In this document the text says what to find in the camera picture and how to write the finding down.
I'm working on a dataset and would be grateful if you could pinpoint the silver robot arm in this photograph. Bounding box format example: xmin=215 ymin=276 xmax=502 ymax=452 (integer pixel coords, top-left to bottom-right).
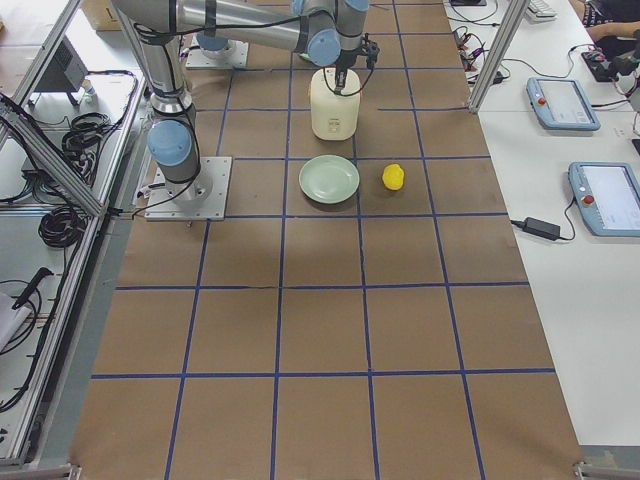
xmin=114 ymin=1 xmax=377 ymax=201
xmin=196 ymin=32 xmax=236 ymax=60

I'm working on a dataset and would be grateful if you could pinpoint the black power adapter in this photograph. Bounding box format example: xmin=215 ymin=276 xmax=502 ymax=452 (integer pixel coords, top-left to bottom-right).
xmin=522 ymin=217 xmax=561 ymax=241

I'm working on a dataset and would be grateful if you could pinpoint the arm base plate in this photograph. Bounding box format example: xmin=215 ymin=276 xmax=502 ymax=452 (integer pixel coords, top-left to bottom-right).
xmin=186 ymin=38 xmax=249 ymax=70
xmin=143 ymin=156 xmax=232 ymax=221

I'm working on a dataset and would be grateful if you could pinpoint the blue teach pendant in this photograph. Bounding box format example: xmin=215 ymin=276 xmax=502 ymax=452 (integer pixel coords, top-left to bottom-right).
xmin=568 ymin=162 xmax=639 ymax=238
xmin=526 ymin=77 xmax=600 ymax=131

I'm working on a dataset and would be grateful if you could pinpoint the aluminium frame post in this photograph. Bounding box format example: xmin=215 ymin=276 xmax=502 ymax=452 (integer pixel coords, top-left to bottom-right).
xmin=468 ymin=0 xmax=528 ymax=114

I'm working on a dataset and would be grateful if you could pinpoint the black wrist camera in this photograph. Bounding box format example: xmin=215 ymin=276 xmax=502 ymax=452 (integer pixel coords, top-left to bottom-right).
xmin=363 ymin=40 xmax=380 ymax=71

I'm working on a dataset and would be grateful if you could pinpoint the yellow toy potato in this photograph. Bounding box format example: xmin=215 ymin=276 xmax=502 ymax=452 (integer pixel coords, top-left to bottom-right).
xmin=381 ymin=163 xmax=405 ymax=191

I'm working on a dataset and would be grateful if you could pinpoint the white rice cooker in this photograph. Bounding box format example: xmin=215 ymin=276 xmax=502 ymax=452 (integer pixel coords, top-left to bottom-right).
xmin=309 ymin=68 xmax=361 ymax=141

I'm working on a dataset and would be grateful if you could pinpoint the blue teach pendant far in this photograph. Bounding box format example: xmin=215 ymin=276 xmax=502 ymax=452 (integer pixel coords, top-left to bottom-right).
xmin=526 ymin=77 xmax=600 ymax=131

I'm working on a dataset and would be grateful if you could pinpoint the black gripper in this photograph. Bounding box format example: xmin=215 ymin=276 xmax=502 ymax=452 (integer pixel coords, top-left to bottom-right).
xmin=333 ymin=47 xmax=361 ymax=95

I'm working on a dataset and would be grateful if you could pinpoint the blue teach pendant near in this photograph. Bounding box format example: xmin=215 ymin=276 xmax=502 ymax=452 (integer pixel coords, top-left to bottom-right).
xmin=568 ymin=162 xmax=639 ymax=238

